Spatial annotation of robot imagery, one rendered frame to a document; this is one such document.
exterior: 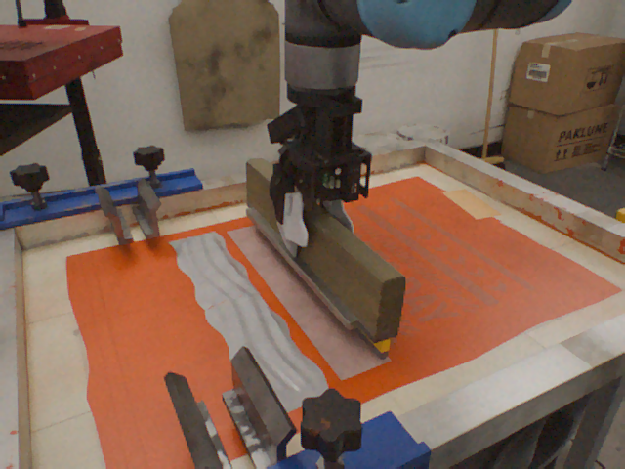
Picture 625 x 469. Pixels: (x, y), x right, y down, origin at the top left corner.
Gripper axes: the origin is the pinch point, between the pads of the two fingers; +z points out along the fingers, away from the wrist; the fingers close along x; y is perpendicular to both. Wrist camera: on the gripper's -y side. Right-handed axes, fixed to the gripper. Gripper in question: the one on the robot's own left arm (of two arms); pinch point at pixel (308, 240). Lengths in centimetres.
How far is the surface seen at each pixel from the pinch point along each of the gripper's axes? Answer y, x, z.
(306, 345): 12.5, -6.7, 4.4
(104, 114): -197, -3, 42
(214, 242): -11.8, -8.8, 4.6
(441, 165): -18.2, 38.1, 3.9
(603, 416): 17, 57, 47
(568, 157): -151, 281, 95
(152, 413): 13.9, -23.2, 4.5
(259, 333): 9.2, -10.7, 3.9
